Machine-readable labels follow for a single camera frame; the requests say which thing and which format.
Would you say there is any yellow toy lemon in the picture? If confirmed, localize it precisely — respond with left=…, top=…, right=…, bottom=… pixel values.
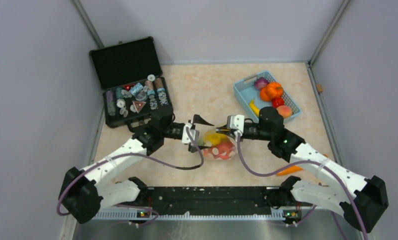
left=202, top=133, right=228, bottom=146

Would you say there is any clear dotted zip bag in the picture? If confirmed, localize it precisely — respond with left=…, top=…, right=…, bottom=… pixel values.
left=199, top=128, right=237, bottom=161

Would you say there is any red toy apple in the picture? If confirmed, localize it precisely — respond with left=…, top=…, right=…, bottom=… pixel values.
left=203, top=142, right=236, bottom=161

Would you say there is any blue perforated plastic basket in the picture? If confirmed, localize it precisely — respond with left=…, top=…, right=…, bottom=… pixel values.
left=233, top=70, right=302, bottom=123

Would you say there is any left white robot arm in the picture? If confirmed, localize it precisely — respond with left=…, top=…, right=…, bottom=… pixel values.
left=56, top=107, right=209, bottom=224

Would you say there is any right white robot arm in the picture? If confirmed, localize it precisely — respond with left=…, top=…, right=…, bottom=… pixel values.
left=217, top=107, right=389, bottom=234

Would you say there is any orange toy carrot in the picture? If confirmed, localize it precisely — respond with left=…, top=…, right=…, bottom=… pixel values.
left=275, top=153, right=329, bottom=177

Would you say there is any toy peach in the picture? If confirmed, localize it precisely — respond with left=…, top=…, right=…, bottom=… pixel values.
left=276, top=105, right=293, bottom=119

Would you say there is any yellow toy banana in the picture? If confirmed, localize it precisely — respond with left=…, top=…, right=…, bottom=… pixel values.
left=248, top=99, right=260, bottom=117

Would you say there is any red toy pepper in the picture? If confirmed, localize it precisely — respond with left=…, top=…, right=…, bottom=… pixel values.
left=271, top=97, right=285, bottom=109

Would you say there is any orange toy pumpkin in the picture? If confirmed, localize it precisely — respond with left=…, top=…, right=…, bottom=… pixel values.
left=260, top=82, right=284, bottom=102

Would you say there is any purple toy onion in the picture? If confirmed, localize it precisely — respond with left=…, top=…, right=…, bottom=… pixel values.
left=253, top=77, right=270, bottom=91

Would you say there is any black poker chip case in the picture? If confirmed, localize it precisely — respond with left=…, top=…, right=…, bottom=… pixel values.
left=89, top=36, right=174, bottom=131

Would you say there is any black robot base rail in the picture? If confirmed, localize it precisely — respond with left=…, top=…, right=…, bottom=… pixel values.
left=123, top=186, right=310, bottom=219

